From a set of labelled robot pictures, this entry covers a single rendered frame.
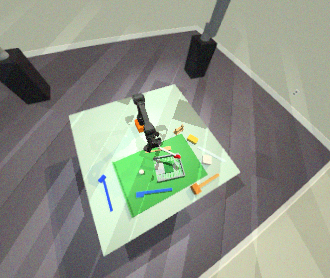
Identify yellow rectangular block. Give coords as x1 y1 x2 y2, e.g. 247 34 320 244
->
187 134 198 144

